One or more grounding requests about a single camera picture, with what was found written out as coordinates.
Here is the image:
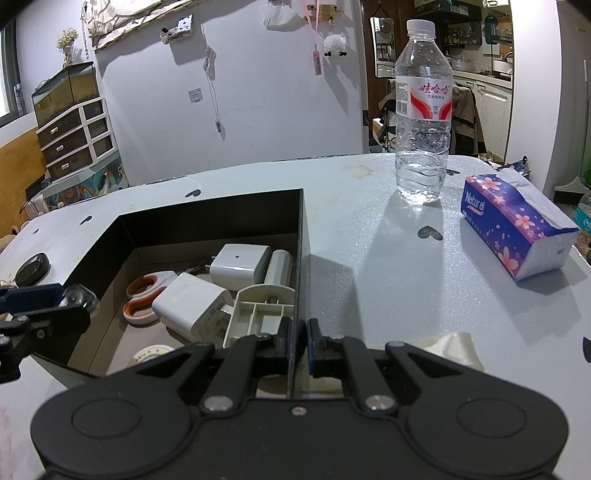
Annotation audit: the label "white charger with dot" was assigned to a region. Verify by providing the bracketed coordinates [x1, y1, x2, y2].
[209, 244, 273, 292]

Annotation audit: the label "kitchen shelf with jars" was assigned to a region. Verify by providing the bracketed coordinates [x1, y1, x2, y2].
[445, 21, 483, 47]

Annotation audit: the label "dark snack bag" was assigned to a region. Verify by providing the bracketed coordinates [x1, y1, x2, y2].
[501, 156, 532, 178]

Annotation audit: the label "white kitchen cabinets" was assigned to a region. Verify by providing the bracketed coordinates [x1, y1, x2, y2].
[452, 69, 513, 162]

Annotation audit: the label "pink lanyard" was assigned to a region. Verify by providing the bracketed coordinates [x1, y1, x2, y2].
[302, 0, 324, 77]

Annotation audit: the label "green label bottle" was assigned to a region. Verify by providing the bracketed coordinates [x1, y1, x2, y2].
[573, 191, 591, 236]

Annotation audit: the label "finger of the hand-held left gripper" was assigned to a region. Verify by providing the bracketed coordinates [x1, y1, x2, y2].
[0, 283, 65, 315]
[0, 305, 92, 385]

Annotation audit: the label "orange and white scissors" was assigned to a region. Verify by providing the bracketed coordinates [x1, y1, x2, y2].
[122, 271, 178, 324]

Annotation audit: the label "wooden hook rack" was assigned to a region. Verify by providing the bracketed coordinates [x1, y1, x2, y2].
[305, 4, 345, 19]

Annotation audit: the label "clear water bottle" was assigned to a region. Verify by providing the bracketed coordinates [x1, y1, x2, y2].
[394, 18, 454, 205]

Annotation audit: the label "purple floral tissue pack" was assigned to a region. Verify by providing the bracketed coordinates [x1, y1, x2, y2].
[462, 167, 581, 282]

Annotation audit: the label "white plush sheep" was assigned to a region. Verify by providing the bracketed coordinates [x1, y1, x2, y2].
[322, 33, 349, 57]

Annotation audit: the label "dried flowers in vase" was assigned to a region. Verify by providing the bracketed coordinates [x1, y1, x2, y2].
[56, 28, 79, 68]

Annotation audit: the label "white refrigerator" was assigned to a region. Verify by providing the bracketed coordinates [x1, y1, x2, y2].
[505, 0, 591, 195]

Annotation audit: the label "wall mirror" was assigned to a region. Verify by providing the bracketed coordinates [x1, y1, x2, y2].
[369, 16, 398, 79]

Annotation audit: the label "white tape roll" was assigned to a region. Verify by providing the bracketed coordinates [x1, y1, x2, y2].
[129, 344, 175, 367]

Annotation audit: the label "black oval case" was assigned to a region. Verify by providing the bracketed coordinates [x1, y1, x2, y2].
[14, 253, 51, 286]

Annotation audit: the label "window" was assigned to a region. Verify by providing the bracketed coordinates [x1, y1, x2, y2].
[0, 37, 24, 130]

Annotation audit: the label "patterned hanging cloth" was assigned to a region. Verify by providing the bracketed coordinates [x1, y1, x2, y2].
[82, 0, 181, 49]

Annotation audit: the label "large white charger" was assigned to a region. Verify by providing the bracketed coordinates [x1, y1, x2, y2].
[151, 272, 235, 343]

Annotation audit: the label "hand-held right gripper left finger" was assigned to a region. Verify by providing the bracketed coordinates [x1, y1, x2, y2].
[136, 318, 296, 414]

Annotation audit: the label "crumpled beige tissue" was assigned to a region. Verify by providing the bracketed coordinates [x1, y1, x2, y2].
[406, 331, 485, 372]

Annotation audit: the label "white drawer unit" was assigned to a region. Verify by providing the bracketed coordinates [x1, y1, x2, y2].
[36, 98, 116, 182]

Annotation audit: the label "white hanging cable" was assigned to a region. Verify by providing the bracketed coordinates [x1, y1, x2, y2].
[202, 21, 225, 136]

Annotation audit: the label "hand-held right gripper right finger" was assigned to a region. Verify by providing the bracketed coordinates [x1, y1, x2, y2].
[302, 318, 467, 414]

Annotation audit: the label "glass fish tank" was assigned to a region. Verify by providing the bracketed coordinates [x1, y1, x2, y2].
[31, 62, 101, 127]

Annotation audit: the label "white plastic handle tool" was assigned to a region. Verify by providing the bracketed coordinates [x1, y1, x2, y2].
[222, 249, 297, 349]

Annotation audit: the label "chair with brown coat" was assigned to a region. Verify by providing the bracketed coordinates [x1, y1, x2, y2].
[376, 85, 485, 155]

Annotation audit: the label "black cardboard box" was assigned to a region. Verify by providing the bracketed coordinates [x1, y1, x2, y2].
[65, 187, 314, 400]

